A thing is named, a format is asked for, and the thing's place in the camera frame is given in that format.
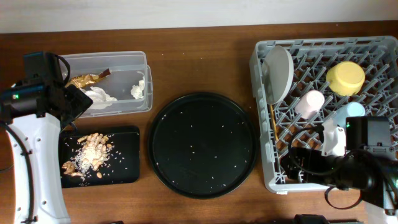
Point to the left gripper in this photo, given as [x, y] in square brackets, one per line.
[80, 102]

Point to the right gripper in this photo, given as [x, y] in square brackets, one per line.
[313, 158]

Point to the gold snack wrapper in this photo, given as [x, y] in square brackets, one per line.
[82, 81]

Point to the large white tissue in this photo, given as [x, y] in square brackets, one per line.
[98, 95]

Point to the light blue cup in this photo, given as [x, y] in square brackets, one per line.
[352, 109]

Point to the food scraps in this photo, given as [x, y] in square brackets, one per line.
[93, 152]

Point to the pink cup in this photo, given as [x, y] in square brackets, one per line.
[309, 104]

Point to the yellow bowl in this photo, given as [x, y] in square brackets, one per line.
[346, 78]

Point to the small white tissue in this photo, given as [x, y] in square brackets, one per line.
[137, 91]

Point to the grey plate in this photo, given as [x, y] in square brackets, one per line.
[278, 72]

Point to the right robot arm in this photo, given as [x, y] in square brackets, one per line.
[381, 202]

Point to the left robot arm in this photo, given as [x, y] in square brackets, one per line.
[34, 143]

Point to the grey dishwasher rack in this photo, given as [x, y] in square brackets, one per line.
[312, 58]

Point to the clear plastic bin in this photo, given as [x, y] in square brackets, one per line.
[127, 68]

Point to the black rectangular tray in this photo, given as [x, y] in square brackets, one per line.
[123, 166]

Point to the round black tray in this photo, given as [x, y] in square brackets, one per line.
[202, 145]

